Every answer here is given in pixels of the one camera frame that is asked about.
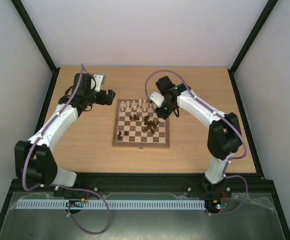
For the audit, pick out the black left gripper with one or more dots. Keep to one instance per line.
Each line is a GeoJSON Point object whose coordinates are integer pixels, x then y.
{"type": "Point", "coordinates": [103, 100]}

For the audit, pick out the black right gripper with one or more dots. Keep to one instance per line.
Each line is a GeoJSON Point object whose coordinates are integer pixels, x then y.
{"type": "Point", "coordinates": [163, 113]}

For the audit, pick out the wooden chess board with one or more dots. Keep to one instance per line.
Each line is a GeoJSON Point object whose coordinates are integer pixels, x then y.
{"type": "Point", "coordinates": [136, 138]}

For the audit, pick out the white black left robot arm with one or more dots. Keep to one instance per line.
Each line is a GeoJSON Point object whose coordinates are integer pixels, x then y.
{"type": "Point", "coordinates": [34, 161]}

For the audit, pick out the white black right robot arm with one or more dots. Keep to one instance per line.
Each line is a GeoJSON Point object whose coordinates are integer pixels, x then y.
{"type": "Point", "coordinates": [224, 133]}

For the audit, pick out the pile of dark chess pieces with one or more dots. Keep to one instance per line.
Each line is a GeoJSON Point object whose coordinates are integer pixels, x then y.
{"type": "Point", "coordinates": [150, 125]}

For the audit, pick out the row of white chess pieces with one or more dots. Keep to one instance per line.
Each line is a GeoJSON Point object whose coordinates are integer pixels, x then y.
{"type": "Point", "coordinates": [135, 106]}

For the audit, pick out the right controller board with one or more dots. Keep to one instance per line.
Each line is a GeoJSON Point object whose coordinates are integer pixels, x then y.
{"type": "Point", "coordinates": [217, 203]}

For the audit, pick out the controller board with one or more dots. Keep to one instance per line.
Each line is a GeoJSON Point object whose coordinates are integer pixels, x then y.
{"type": "Point", "coordinates": [217, 203]}
{"type": "Point", "coordinates": [76, 203]}

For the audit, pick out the left controller board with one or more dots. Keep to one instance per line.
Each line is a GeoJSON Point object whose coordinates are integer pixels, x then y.
{"type": "Point", "coordinates": [76, 203]}

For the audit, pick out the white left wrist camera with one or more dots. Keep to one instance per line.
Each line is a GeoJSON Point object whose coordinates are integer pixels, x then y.
{"type": "Point", "coordinates": [98, 79]}

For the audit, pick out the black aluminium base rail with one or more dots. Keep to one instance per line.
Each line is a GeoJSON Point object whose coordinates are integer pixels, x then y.
{"type": "Point", "coordinates": [194, 185]}

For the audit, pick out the white slotted cable duct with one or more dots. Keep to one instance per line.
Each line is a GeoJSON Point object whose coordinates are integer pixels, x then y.
{"type": "Point", "coordinates": [58, 204]}

